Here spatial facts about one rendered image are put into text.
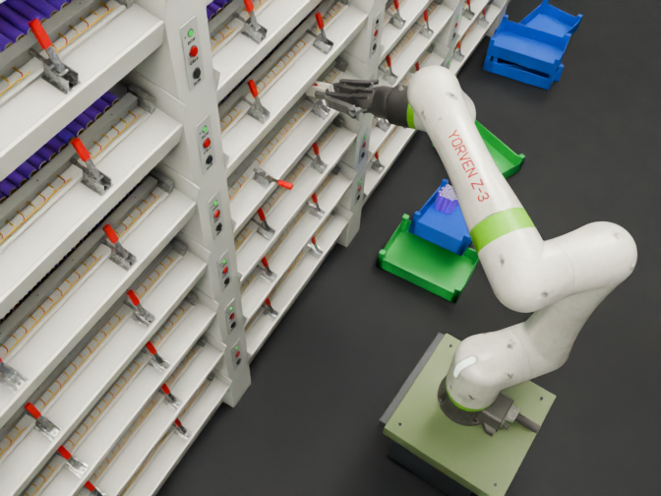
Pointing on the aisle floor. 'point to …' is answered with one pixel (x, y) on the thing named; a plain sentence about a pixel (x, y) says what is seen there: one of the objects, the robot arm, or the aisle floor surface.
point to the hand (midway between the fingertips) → (319, 90)
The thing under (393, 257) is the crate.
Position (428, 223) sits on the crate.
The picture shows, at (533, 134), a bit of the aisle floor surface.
